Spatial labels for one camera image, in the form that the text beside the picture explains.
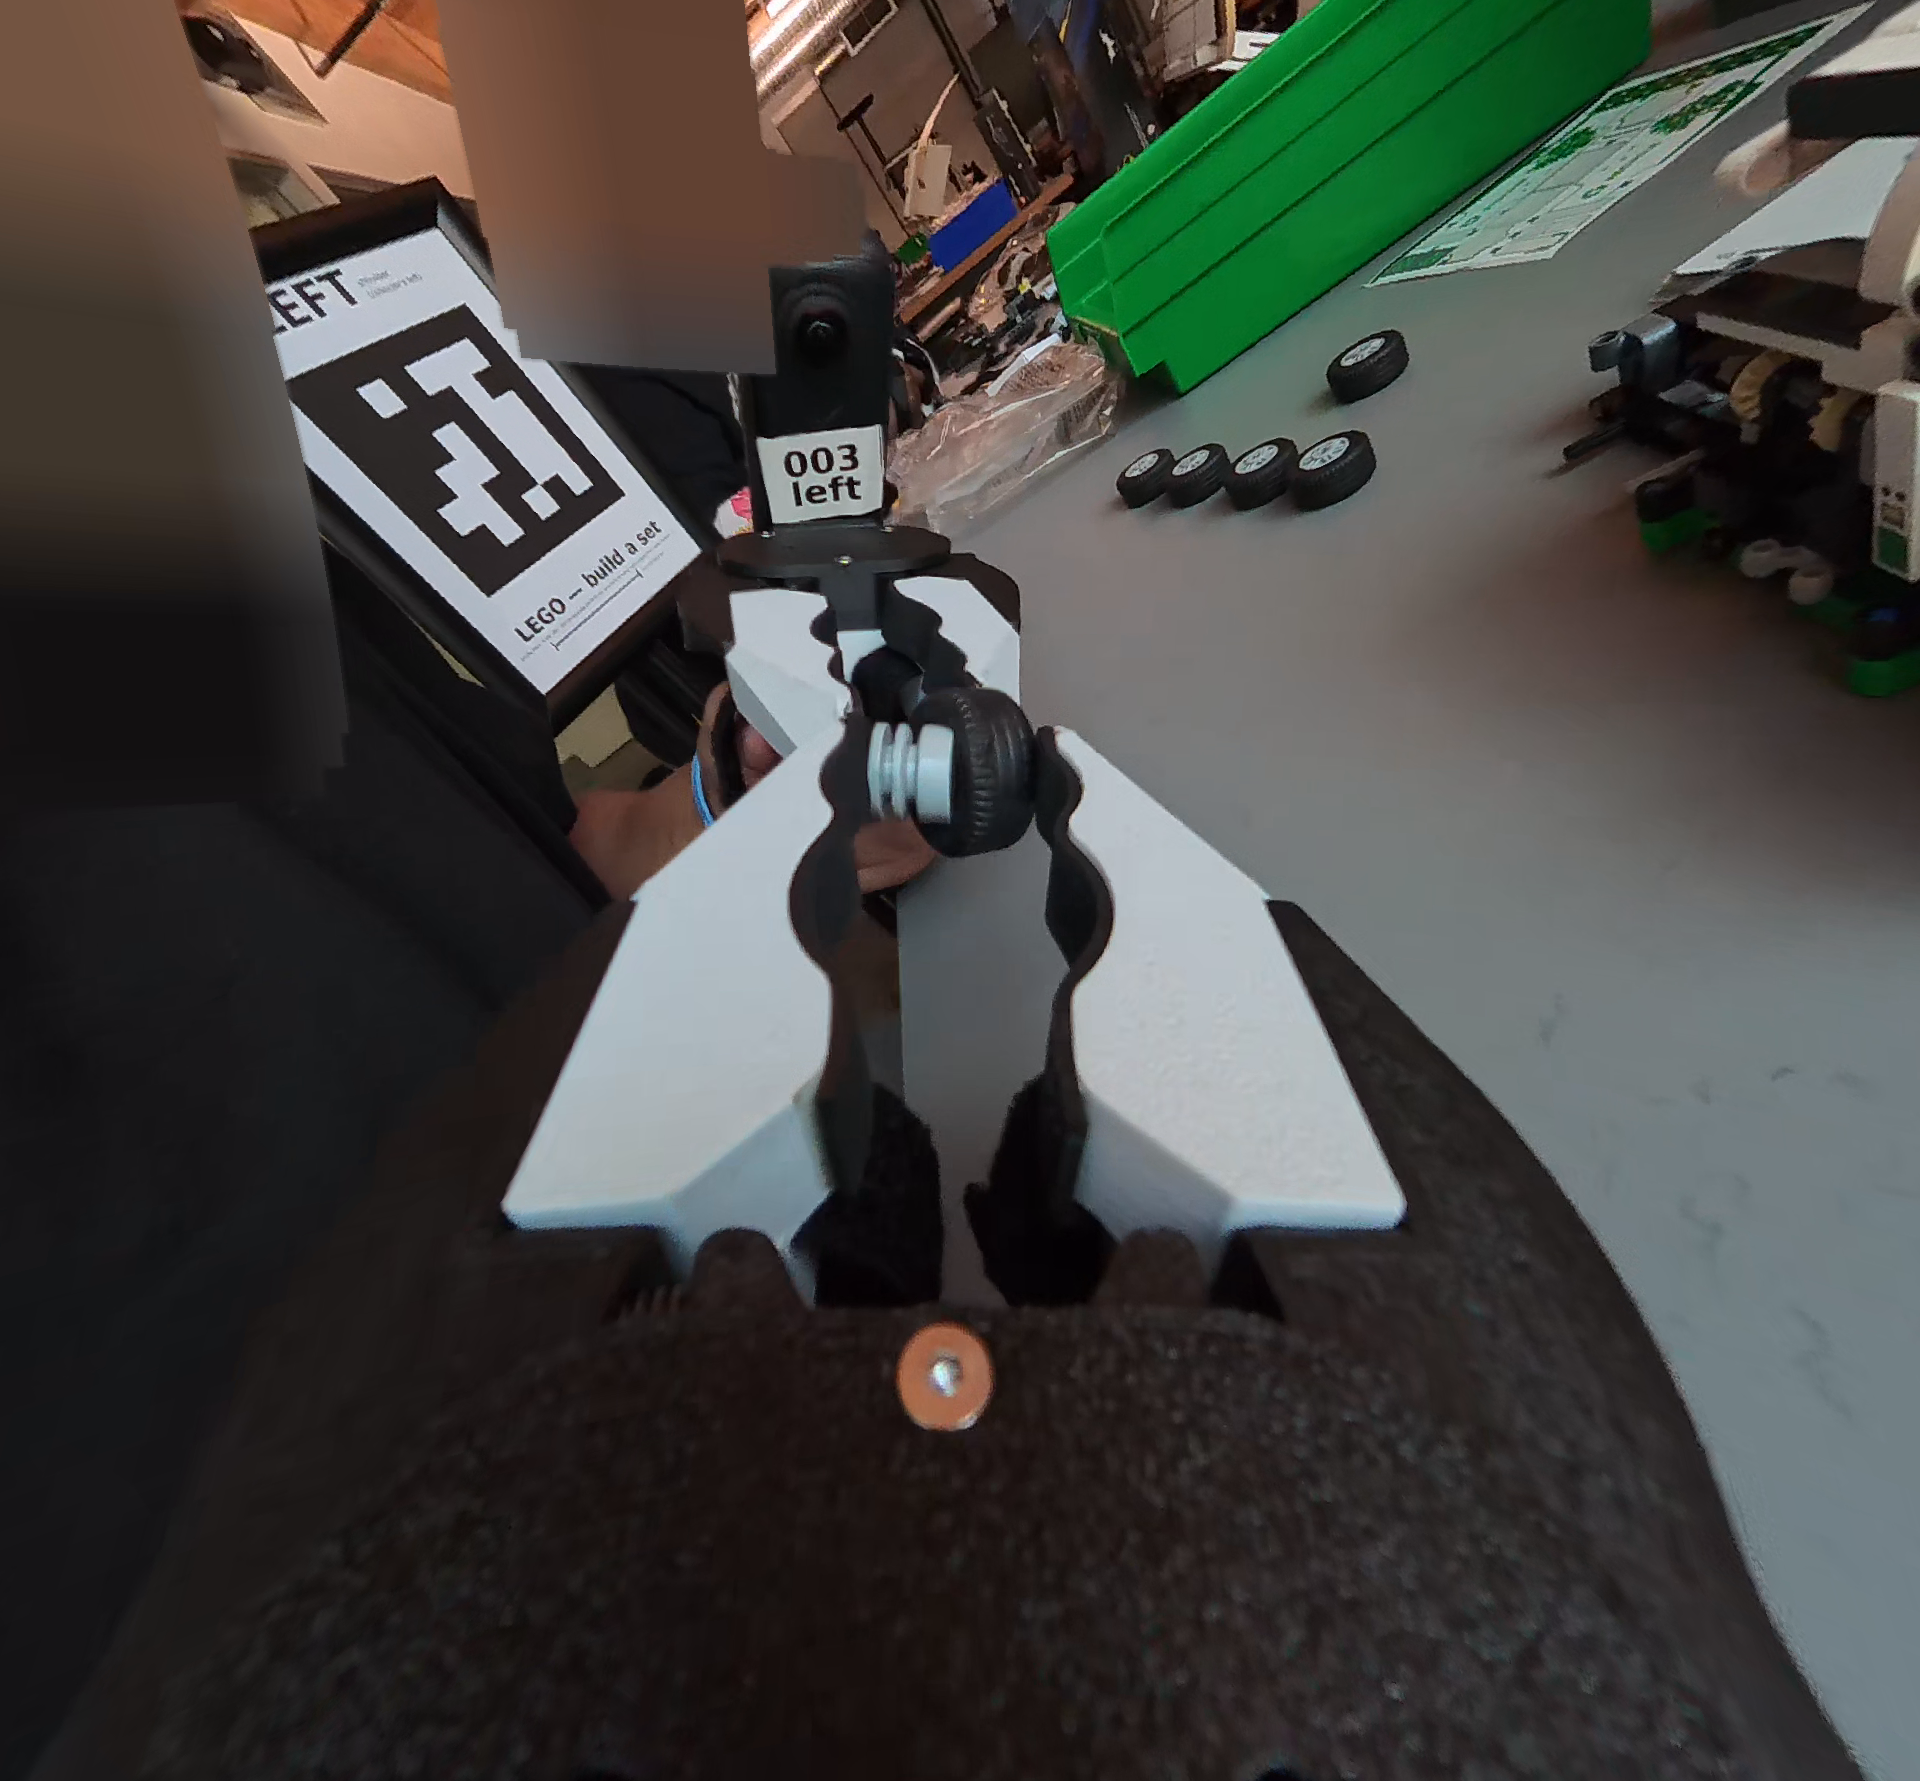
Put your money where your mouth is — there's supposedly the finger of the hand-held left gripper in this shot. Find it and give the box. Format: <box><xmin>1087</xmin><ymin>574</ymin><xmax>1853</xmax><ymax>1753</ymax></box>
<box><xmin>896</xmin><ymin>562</ymin><xmax>1028</xmax><ymax>735</ymax></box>
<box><xmin>725</xmin><ymin>587</ymin><xmax>851</xmax><ymax>765</ymax></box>

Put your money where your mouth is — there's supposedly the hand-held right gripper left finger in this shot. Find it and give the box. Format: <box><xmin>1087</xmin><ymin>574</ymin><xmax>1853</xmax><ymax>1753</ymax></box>
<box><xmin>501</xmin><ymin>728</ymin><xmax>901</xmax><ymax>1267</ymax></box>

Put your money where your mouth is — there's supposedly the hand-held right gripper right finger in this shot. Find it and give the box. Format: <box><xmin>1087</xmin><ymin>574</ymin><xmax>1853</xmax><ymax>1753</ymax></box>
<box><xmin>1032</xmin><ymin>724</ymin><xmax>1409</xmax><ymax>1232</ymax></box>

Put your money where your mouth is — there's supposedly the black lego wheel grey hub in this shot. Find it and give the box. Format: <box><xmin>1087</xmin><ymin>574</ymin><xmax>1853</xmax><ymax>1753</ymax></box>
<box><xmin>862</xmin><ymin>683</ymin><xmax>1041</xmax><ymax>857</ymax></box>

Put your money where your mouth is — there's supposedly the white lego truck model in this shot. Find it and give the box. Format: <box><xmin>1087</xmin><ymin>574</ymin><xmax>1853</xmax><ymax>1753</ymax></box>
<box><xmin>1564</xmin><ymin>1</ymin><xmax>1920</xmax><ymax>703</ymax></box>

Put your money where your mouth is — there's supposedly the person's left forearm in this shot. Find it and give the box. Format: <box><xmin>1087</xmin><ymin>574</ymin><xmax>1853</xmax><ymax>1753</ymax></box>
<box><xmin>566</xmin><ymin>778</ymin><xmax>710</xmax><ymax>903</ymax></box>

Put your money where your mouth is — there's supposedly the person's left hand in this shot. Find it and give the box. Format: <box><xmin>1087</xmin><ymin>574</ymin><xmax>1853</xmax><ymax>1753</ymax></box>
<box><xmin>696</xmin><ymin>690</ymin><xmax>937</xmax><ymax>898</ymax></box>

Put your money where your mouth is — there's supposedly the clear plastic bag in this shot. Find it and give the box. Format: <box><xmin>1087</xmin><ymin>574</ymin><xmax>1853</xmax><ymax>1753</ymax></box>
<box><xmin>896</xmin><ymin>337</ymin><xmax>1121</xmax><ymax>531</ymax></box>

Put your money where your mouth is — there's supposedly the blue box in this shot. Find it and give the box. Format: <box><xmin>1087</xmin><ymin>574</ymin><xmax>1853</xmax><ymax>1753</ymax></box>
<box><xmin>928</xmin><ymin>181</ymin><xmax>1039</xmax><ymax>271</ymax></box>

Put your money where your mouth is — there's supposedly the black pole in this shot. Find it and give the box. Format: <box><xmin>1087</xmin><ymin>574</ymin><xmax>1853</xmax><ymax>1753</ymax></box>
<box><xmin>855</xmin><ymin>0</ymin><xmax>1055</xmax><ymax>210</ymax></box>

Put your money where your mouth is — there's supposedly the black framed marker sign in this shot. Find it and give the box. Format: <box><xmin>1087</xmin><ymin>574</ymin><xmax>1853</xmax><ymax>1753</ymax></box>
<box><xmin>251</xmin><ymin>178</ymin><xmax>710</xmax><ymax>735</ymax></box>

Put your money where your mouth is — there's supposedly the green plastic bin stack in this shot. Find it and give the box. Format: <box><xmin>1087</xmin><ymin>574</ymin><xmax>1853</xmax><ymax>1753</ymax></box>
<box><xmin>1044</xmin><ymin>0</ymin><xmax>1661</xmax><ymax>396</ymax></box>

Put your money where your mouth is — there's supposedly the green printed sheet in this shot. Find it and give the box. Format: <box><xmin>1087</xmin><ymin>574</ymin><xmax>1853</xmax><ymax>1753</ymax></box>
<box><xmin>1362</xmin><ymin>1</ymin><xmax>1877</xmax><ymax>290</ymax></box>

